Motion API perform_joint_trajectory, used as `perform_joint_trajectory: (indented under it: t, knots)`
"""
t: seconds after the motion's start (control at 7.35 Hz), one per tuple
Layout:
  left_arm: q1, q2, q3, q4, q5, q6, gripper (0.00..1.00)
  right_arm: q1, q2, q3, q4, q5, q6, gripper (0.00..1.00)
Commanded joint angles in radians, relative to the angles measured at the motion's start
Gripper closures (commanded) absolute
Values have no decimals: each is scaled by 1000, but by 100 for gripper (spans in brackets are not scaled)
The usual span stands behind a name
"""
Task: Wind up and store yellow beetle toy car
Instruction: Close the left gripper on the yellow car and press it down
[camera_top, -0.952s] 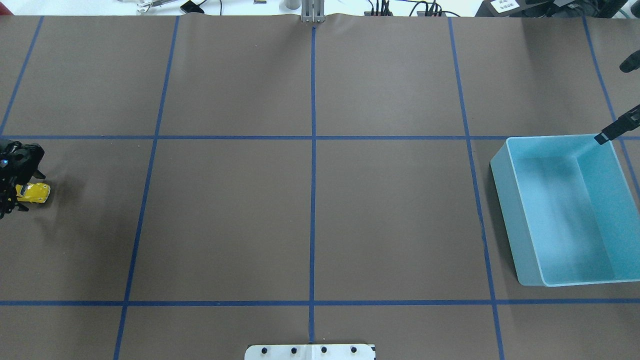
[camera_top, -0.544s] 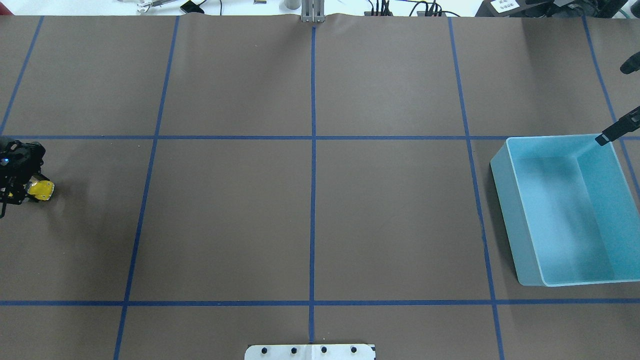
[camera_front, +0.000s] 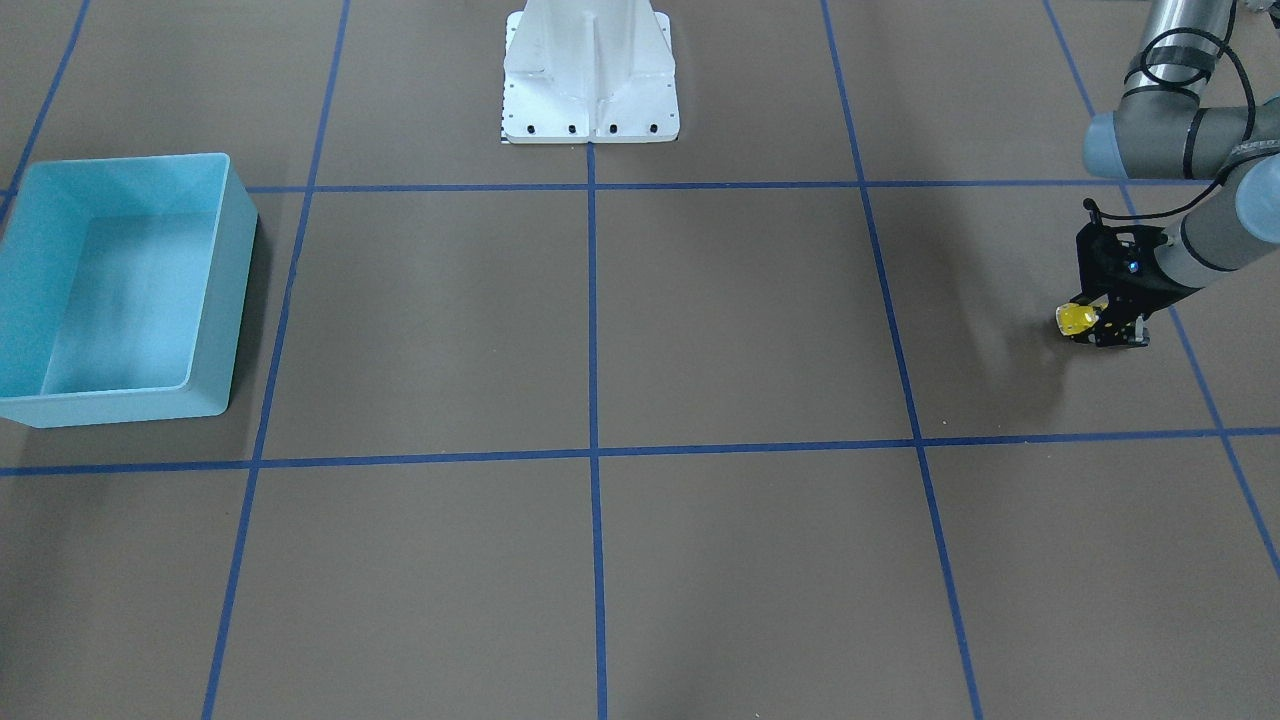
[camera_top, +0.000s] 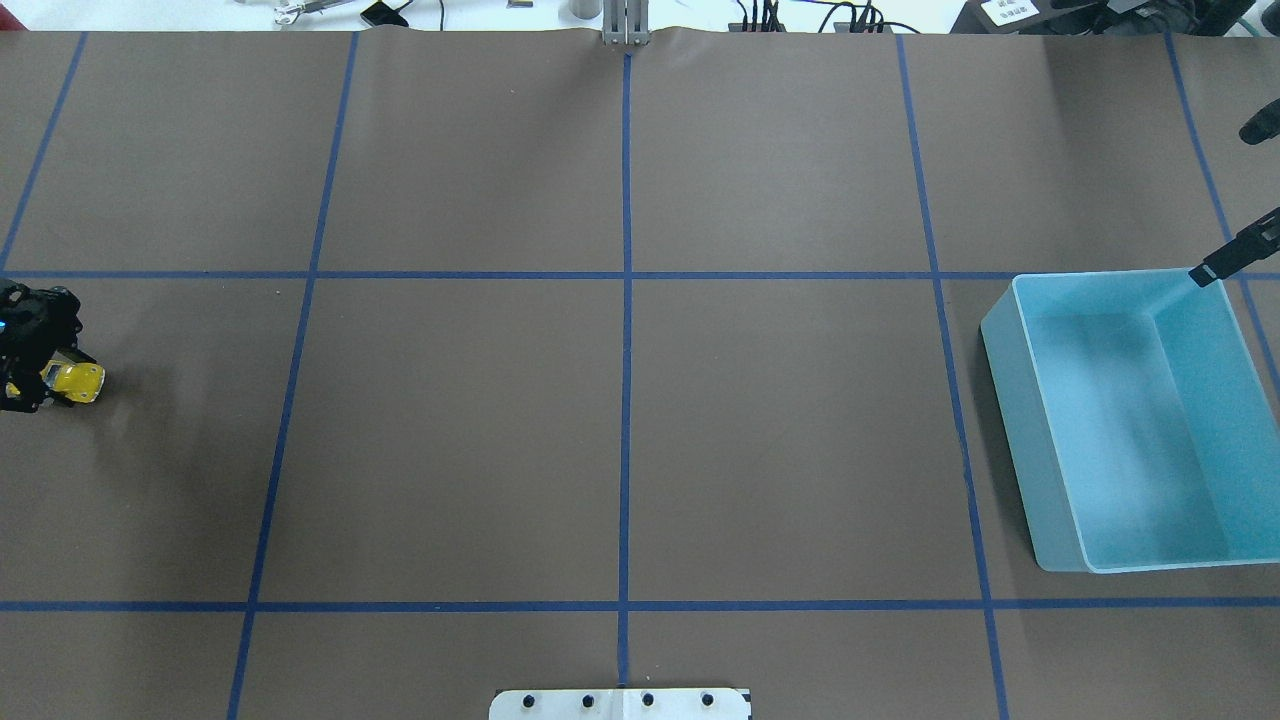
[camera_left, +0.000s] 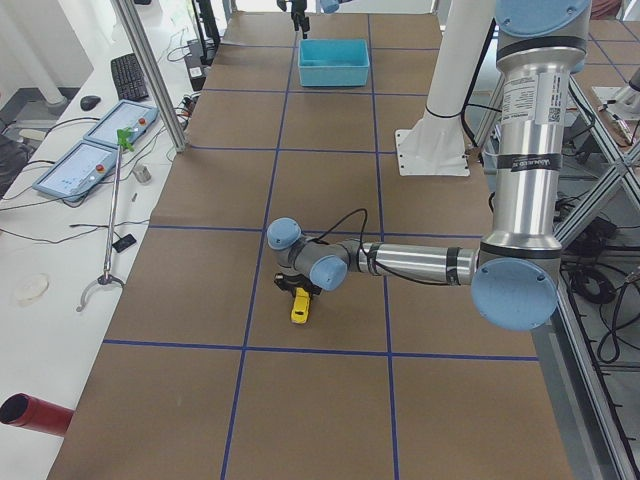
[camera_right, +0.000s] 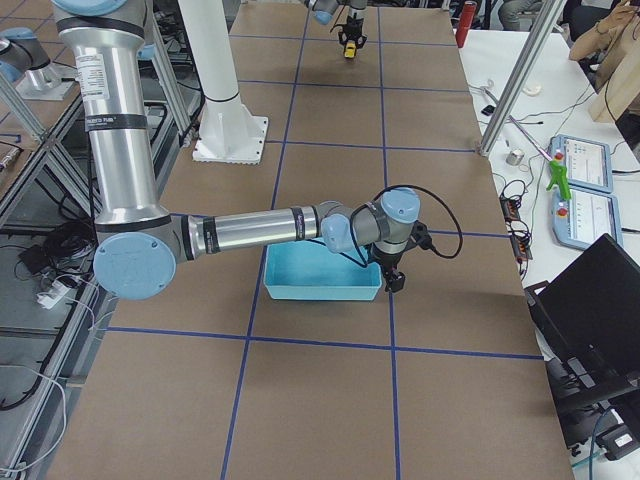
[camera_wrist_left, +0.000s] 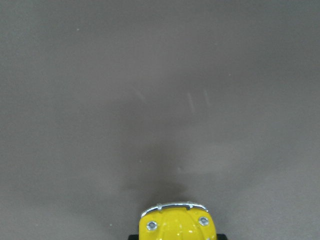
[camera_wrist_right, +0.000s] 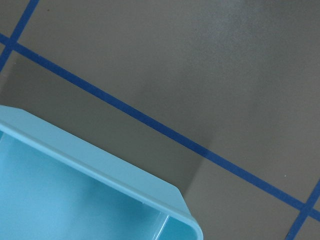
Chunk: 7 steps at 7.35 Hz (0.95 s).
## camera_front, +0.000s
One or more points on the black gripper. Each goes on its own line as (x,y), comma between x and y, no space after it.
(1150,287)

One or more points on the yellow beetle toy car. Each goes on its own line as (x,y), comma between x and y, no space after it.
(1077,321)

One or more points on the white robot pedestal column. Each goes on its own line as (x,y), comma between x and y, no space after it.
(589,72)

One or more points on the light blue plastic bin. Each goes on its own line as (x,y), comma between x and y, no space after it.
(122,289)

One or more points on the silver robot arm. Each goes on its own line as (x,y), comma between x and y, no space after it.
(1188,111)

